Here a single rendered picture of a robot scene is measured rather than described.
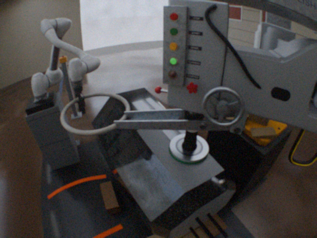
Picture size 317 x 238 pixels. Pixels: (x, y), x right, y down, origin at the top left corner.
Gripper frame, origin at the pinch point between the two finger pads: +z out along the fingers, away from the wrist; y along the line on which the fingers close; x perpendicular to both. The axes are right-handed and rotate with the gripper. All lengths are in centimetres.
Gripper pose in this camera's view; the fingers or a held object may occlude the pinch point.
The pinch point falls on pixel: (81, 109)
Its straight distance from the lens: 135.7
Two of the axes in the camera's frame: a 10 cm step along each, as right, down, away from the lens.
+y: 7.8, 4.1, -4.7
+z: -0.7, 8.1, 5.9
